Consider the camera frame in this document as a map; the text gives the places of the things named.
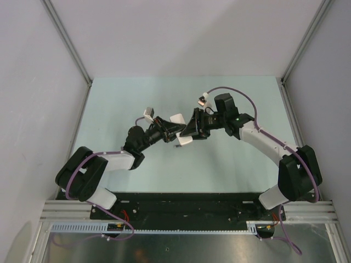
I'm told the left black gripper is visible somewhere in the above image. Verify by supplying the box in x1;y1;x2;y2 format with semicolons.
138;116;186;152

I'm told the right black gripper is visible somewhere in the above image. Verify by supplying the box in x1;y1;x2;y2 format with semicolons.
180;107;226;141

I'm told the white red remote control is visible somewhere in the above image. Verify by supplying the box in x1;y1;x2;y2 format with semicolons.
169;113;193;147

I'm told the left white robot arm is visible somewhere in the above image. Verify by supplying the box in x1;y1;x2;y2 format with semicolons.
55;113;186;219

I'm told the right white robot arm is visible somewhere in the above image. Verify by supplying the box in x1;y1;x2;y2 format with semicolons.
177;93;322;220

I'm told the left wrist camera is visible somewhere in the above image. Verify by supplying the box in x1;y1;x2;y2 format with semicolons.
143;107;154;124

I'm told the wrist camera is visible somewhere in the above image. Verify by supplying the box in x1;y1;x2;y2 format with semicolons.
197;93;212;110
143;107;154;124

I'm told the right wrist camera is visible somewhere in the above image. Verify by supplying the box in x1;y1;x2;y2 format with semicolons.
197;93;212;110

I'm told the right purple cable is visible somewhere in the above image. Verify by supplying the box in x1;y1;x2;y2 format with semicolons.
205;87;321;203

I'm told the purple cable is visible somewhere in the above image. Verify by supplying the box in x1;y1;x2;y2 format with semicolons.
205;87;321;203
65;117;146;201

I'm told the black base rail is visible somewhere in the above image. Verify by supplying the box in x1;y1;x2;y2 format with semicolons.
89;192;286;231

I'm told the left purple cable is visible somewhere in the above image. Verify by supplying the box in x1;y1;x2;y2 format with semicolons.
65;117;146;201

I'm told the grey cable duct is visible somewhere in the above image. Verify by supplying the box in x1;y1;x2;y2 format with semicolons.
49;221;264;235

